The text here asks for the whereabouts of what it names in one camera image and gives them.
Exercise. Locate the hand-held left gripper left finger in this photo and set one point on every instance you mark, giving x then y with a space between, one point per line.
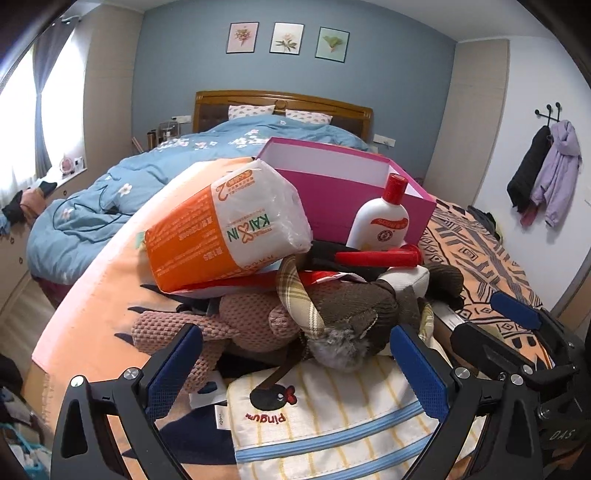
175 369

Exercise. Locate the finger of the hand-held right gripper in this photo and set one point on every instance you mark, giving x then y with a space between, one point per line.
515 309
480 344

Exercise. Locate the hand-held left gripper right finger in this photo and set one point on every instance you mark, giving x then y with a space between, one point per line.
420 374

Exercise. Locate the white soft cloth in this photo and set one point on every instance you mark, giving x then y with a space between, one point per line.
406 280

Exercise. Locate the red toy hammer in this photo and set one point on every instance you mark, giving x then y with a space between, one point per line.
383 257

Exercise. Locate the orange and white tissue pack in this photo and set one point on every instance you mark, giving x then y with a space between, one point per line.
207 230

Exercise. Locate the white lotion bottle red cap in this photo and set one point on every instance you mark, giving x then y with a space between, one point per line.
376 221

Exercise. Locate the pink cardboard box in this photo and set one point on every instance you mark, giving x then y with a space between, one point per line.
332 198

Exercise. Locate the clear nightstand container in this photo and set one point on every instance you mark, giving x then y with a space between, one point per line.
169 130

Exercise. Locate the pink knit plush toy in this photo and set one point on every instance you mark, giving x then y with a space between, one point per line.
249 318

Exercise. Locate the brown plush toy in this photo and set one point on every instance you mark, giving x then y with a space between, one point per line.
360 300

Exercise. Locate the striped pouch with penguin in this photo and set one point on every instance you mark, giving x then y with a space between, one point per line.
323 415

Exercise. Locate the black jacket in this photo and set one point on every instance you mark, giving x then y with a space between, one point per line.
526 175

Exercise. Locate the beige plaid cloth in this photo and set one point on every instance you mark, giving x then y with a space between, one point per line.
295 295

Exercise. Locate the black cloth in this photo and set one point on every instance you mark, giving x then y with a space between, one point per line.
337 254

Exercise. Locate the purple jacket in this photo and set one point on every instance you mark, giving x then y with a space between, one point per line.
561 170

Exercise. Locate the blue floral duvet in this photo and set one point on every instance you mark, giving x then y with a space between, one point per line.
138 184

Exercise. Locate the pile of clothes on sill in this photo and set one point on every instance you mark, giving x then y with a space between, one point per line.
27 201

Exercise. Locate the pink desk ornament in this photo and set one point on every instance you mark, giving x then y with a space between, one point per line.
67 165

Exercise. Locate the dark thermos bottle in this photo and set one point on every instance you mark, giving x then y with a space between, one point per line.
150 139

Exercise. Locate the white dotted pillow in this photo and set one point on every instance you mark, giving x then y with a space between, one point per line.
251 112
308 117

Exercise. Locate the wooden bed headboard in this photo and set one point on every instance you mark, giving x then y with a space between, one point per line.
323 104

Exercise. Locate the framed green leaf picture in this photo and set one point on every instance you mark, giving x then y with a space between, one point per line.
332 43

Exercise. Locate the framed pink flower picture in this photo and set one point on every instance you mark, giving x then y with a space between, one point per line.
241 38

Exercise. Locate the framed white flower picture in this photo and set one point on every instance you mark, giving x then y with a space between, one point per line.
286 38

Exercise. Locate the black wall coat hooks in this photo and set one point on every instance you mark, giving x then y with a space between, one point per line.
549 113

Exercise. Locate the white wall socket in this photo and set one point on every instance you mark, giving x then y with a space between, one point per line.
384 139
181 118

